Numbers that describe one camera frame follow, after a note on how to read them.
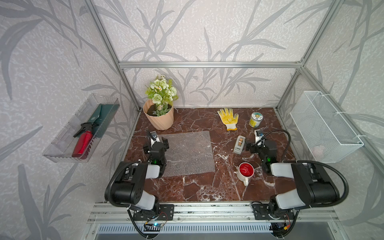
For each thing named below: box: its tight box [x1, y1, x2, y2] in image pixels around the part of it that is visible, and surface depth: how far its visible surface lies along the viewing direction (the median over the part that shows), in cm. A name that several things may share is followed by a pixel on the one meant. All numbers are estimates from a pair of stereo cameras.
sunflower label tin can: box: [249, 111, 264, 129], surface depth 107 cm
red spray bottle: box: [71, 122, 99, 160], surface depth 60 cm
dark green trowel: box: [87, 103, 120, 138], surface depth 72 cm
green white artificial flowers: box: [145, 75, 179, 117], surface depth 93 cm
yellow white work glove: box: [217, 107, 239, 131], surface depth 115 cm
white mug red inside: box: [236, 162, 255, 187], surface depth 84 cm
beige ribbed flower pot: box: [143, 99, 174, 131], surface depth 101 cm
